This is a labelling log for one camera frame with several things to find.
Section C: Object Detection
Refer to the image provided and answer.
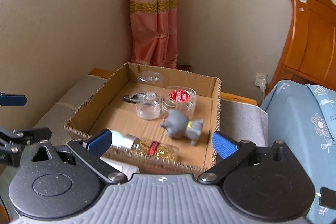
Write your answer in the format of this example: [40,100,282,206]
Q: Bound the glass bottle yellow capsules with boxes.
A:
[121,134,180,161]

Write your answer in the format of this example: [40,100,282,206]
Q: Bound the mint green lid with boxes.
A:
[110,130,124,147]

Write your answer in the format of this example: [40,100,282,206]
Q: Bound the black handled pliers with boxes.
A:
[122,92,156,104]

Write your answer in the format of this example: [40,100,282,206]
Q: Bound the clear container red label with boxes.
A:
[162,86,197,118]

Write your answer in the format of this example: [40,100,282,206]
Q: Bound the wooden bed headboard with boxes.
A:
[272,0,336,88]

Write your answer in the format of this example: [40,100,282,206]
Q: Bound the white wall socket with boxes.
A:
[253,72,268,91]

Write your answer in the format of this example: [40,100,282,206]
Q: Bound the blue floral pillow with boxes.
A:
[305,83,336,141]

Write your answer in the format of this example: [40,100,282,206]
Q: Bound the clear plastic jar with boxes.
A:
[136,71,162,120]

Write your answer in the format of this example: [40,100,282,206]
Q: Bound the white bottle green label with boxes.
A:
[100,156,140,175]

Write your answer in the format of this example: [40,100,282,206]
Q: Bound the dark smartphone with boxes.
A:
[319,186,336,210]

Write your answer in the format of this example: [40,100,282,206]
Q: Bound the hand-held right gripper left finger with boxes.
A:
[26,128,128,185]

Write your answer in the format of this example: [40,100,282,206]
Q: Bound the brown cardboard box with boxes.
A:
[64,62,222,172]

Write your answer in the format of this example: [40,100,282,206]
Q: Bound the grey rubber animal toy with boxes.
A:
[160,110,205,146]

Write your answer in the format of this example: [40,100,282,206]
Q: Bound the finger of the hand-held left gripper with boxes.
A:
[0,127,52,153]
[0,92,27,106]

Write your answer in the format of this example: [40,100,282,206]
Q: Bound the blue floral bed sheet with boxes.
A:
[259,79,336,224]

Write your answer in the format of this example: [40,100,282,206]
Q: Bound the pink curtain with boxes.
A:
[128,0,179,69]

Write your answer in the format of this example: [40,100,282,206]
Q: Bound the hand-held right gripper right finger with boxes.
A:
[197,131,300,185]

